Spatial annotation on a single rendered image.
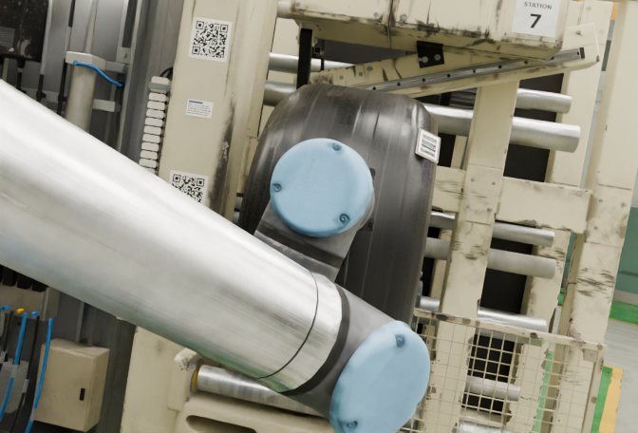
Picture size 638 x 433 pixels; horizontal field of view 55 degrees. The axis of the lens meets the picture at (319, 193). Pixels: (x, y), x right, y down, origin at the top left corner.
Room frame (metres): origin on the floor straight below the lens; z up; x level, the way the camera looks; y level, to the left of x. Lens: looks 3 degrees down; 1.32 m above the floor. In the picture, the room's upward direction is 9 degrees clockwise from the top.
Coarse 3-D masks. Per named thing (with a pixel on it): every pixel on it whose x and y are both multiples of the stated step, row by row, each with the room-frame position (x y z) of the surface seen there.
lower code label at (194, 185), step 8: (176, 176) 1.16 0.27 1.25; (184, 176) 1.16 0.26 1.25; (192, 176) 1.16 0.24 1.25; (200, 176) 1.16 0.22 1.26; (176, 184) 1.16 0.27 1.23; (184, 184) 1.16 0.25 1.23; (192, 184) 1.16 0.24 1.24; (200, 184) 1.16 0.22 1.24; (184, 192) 1.16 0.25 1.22; (192, 192) 1.16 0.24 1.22; (200, 192) 1.16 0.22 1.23; (200, 200) 1.16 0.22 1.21
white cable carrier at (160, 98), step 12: (168, 84) 1.19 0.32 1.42; (156, 96) 1.18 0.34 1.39; (156, 108) 1.18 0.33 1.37; (156, 120) 1.18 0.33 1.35; (156, 132) 1.18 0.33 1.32; (144, 144) 1.19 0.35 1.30; (156, 144) 1.18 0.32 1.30; (144, 156) 1.18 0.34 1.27; (156, 156) 1.18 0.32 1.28; (144, 168) 1.18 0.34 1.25; (156, 168) 1.21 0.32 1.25
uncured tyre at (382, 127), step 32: (288, 96) 1.13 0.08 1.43; (320, 96) 1.07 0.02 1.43; (352, 96) 1.08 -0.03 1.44; (384, 96) 1.10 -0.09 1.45; (288, 128) 1.00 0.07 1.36; (320, 128) 1.00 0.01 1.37; (352, 128) 1.00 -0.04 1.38; (384, 128) 1.00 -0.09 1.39; (416, 128) 1.02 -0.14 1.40; (256, 160) 1.00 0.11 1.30; (384, 160) 0.96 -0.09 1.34; (416, 160) 0.97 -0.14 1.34; (256, 192) 0.96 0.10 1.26; (384, 192) 0.93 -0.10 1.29; (416, 192) 0.95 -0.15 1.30; (256, 224) 0.94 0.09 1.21; (384, 224) 0.92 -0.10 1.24; (416, 224) 0.94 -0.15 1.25; (352, 256) 0.91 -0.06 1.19; (384, 256) 0.91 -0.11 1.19; (416, 256) 0.94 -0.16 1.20; (352, 288) 0.92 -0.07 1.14; (384, 288) 0.92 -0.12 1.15; (416, 288) 0.97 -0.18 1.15
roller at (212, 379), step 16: (208, 368) 1.08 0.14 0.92; (224, 368) 1.09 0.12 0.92; (208, 384) 1.07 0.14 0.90; (224, 384) 1.07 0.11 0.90; (240, 384) 1.06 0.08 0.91; (256, 384) 1.06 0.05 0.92; (256, 400) 1.06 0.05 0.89; (272, 400) 1.05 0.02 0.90; (288, 400) 1.05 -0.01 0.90; (320, 416) 1.05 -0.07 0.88
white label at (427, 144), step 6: (420, 132) 1.01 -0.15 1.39; (426, 132) 1.02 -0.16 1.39; (420, 138) 1.00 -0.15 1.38; (426, 138) 1.01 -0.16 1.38; (432, 138) 1.01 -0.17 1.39; (438, 138) 1.02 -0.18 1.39; (420, 144) 0.99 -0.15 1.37; (426, 144) 1.00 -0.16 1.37; (432, 144) 1.00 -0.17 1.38; (438, 144) 1.01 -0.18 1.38; (420, 150) 0.98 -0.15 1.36; (426, 150) 0.99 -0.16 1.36; (432, 150) 0.99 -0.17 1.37; (438, 150) 1.00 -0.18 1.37; (426, 156) 0.98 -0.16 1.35; (432, 156) 0.99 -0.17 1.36; (438, 156) 0.99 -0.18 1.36
